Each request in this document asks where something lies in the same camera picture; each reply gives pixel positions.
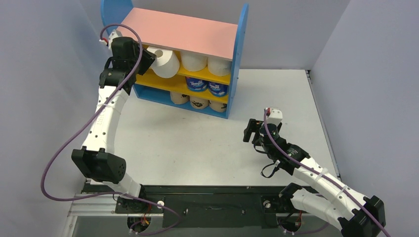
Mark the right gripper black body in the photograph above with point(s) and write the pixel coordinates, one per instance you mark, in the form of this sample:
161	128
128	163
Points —
253	131

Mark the blue roll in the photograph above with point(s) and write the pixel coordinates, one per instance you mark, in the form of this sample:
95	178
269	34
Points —
217	89
197	85

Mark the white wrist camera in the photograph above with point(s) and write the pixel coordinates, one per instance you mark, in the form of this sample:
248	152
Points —
273	116
108	41

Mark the blue pink yellow shelf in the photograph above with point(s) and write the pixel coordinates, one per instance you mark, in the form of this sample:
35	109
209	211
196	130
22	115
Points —
181	33

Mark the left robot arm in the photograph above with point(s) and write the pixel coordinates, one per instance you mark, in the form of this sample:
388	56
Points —
96	159

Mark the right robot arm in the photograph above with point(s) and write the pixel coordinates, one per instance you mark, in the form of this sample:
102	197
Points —
352	213

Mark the blue roll back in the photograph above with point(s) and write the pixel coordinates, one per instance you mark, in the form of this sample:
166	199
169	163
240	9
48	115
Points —
197	85

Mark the blue roll front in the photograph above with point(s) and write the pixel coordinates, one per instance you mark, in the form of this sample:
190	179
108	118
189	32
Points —
217	89

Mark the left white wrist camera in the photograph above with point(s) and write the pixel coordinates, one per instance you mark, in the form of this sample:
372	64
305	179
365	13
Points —
108	41

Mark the plain white toilet roll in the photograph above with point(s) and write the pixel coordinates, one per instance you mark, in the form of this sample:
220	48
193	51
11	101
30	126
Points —
219	67

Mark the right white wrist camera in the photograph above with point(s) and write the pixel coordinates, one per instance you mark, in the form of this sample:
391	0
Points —
273	116

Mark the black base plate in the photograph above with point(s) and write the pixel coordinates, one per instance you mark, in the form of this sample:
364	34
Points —
198	206

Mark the brown cartoon roll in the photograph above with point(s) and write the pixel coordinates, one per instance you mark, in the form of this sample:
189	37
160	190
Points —
179	98
198	103

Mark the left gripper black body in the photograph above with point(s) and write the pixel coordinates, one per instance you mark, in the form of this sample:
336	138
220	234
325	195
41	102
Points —
134	61

